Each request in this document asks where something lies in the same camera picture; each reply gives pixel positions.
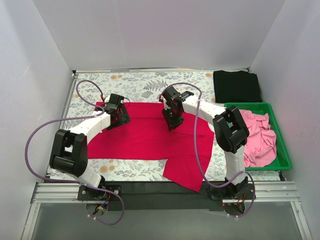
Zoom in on red t shirt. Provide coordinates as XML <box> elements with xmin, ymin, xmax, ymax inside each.
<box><xmin>88</xmin><ymin>102</ymin><xmax>214</xmax><ymax>192</ymax></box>

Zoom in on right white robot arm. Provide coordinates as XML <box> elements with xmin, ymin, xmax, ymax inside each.
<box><xmin>158</xmin><ymin>85</ymin><xmax>250</xmax><ymax>197</ymax></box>

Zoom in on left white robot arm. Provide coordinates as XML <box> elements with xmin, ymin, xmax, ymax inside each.
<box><xmin>49</xmin><ymin>93</ymin><xmax>131</xmax><ymax>188</ymax></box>

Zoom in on floral table mat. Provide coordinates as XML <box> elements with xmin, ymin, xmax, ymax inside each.
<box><xmin>48</xmin><ymin>70</ymin><xmax>241</xmax><ymax>182</ymax></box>

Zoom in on folded black t shirt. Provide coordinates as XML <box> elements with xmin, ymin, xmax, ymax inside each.
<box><xmin>213</xmin><ymin>70</ymin><xmax>263</xmax><ymax>103</ymax></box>

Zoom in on pink t shirt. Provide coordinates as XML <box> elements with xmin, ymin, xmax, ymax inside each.
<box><xmin>240</xmin><ymin>109</ymin><xmax>277</xmax><ymax>168</ymax></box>

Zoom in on green plastic bin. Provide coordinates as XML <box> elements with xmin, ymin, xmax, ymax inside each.
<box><xmin>224</xmin><ymin>102</ymin><xmax>292</xmax><ymax>171</ymax></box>

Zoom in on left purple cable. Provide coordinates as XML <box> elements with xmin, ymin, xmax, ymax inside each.
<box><xmin>24</xmin><ymin>79</ymin><xmax>126</xmax><ymax>226</ymax></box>

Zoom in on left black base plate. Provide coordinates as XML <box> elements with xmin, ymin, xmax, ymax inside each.
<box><xmin>77</xmin><ymin>184</ymin><xmax>122</xmax><ymax>201</ymax></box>

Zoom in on aluminium frame rail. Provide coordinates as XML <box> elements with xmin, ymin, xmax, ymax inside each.
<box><xmin>31</xmin><ymin>181</ymin><xmax>302</xmax><ymax>216</ymax></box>

